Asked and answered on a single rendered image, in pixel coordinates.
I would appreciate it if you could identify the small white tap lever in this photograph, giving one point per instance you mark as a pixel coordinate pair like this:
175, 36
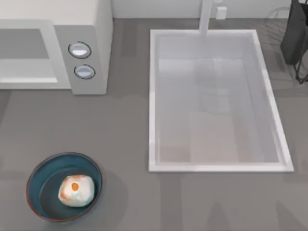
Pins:
221, 12

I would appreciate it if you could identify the white sink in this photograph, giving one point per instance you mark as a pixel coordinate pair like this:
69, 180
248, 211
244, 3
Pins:
216, 108

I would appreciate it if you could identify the tall white tap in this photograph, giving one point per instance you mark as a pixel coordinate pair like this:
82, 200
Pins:
204, 16

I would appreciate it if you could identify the pale microwave oven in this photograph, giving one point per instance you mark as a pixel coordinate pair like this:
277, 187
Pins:
98, 31

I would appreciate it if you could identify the round microwave knob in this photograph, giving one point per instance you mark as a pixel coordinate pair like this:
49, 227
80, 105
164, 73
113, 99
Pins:
80, 50
84, 71

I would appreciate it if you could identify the microwave door with window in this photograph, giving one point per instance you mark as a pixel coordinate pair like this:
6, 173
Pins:
48, 72

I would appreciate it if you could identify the white bread roll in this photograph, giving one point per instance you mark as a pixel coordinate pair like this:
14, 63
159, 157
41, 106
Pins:
77, 188

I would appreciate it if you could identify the dark blue bowl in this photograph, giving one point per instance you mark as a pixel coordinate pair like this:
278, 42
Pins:
45, 185

